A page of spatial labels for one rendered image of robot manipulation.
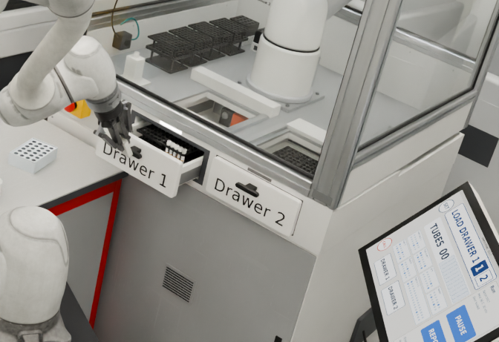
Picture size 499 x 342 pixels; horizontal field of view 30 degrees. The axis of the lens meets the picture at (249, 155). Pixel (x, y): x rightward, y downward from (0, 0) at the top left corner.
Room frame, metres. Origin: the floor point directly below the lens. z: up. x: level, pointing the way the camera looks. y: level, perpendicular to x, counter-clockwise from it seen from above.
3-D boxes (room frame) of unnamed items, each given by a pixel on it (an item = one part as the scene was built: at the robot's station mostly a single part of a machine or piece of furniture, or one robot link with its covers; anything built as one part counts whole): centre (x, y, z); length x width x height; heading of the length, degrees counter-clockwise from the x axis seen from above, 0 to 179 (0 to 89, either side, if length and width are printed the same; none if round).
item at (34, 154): (2.33, 0.60, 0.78); 0.12 x 0.08 x 0.04; 166
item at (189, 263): (2.80, -0.03, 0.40); 1.03 x 0.95 x 0.80; 62
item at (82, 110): (2.54, 0.54, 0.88); 0.07 x 0.05 x 0.07; 62
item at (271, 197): (2.25, -0.04, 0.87); 0.29 x 0.02 x 0.11; 62
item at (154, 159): (2.29, 0.30, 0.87); 0.29 x 0.02 x 0.11; 62
